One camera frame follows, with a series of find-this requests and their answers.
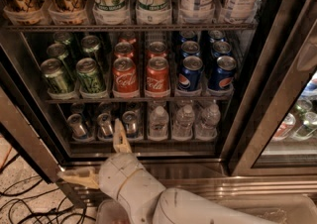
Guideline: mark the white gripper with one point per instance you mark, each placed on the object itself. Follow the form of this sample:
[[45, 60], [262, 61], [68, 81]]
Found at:
[[116, 172]]

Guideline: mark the green can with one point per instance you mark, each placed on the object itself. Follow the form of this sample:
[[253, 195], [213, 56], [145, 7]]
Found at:
[[90, 76], [65, 38], [60, 51], [91, 46], [56, 76]]

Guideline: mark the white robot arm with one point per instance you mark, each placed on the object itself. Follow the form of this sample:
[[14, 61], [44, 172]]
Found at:
[[146, 201]]

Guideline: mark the middle silver slim can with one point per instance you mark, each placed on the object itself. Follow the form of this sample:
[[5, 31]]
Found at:
[[105, 128]]

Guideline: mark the silver slim can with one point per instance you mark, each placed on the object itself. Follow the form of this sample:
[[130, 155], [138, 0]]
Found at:
[[130, 121], [77, 126], [105, 128]]

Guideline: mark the left silver slim can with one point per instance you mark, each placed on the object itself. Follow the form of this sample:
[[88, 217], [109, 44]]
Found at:
[[77, 126]]

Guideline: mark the right silver slim can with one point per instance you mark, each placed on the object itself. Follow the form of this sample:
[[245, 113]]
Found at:
[[130, 121]]

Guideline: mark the front left coca-cola can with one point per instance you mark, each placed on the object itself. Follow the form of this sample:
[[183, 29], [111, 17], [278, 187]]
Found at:
[[125, 75]]

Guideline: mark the coca-cola can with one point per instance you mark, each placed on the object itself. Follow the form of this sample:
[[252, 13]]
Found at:
[[124, 50], [157, 75], [157, 48], [128, 37], [125, 75]]

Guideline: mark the front right coca-cola can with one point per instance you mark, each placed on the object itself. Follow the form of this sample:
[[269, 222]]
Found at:
[[157, 75]]

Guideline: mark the open fridge door left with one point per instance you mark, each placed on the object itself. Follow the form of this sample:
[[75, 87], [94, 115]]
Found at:
[[29, 133]]

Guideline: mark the middle left coca-cola can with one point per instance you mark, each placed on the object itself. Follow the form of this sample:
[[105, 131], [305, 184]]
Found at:
[[124, 50]]

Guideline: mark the front left pepsi can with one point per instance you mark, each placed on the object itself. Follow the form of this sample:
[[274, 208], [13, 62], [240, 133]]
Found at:
[[190, 73]]

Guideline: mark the pepsi can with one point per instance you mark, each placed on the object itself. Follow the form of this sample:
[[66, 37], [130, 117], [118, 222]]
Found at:
[[223, 73], [190, 73], [216, 36], [189, 48], [189, 35], [221, 49]]

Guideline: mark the middle right coca-cola can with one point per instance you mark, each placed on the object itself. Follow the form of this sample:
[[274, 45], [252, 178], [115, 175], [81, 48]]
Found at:
[[157, 48]]

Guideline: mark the back left coca-cola can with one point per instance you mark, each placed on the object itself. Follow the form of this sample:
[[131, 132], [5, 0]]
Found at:
[[128, 37]]

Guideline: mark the steel fridge cabinet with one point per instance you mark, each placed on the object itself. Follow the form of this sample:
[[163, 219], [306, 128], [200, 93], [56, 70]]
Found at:
[[198, 167]]

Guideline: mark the middle left pepsi can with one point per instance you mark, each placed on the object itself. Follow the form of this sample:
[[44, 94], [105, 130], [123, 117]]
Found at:
[[189, 48]]

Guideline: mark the front right pepsi can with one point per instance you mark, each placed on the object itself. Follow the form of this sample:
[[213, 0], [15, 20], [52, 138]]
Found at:
[[223, 73]]

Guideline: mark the back left pepsi can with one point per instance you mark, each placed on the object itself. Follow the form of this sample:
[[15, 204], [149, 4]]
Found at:
[[189, 35]]

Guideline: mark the middle right pepsi can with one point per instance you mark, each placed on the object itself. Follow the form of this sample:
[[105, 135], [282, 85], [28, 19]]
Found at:
[[221, 49]]

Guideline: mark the back right pepsi can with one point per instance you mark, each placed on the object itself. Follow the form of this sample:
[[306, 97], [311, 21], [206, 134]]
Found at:
[[216, 36]]

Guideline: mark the glass fridge door right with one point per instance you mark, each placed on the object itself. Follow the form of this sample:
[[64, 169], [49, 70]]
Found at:
[[280, 136]]

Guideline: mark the left clear plastic bin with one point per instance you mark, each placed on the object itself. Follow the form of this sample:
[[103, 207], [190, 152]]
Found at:
[[111, 212]]

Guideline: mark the clear plastic bin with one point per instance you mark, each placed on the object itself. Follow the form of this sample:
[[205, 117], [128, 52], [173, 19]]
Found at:
[[111, 212], [281, 209]]

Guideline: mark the left water bottle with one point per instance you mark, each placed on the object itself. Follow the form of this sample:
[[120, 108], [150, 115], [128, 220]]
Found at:
[[158, 122]]

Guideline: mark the water bottle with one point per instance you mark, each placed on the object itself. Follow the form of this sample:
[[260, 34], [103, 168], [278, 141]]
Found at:
[[158, 122], [183, 122], [206, 127]]

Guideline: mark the middle water bottle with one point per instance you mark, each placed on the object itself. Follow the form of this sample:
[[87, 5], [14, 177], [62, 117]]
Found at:
[[183, 122]]

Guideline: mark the right water bottle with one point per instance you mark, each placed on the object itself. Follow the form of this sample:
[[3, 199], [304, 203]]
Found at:
[[206, 127]]

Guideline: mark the right clear plastic bin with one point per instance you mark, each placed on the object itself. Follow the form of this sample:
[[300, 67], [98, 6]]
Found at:
[[281, 209]]

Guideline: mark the top wire shelf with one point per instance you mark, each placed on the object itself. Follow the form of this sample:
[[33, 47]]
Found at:
[[122, 28]]

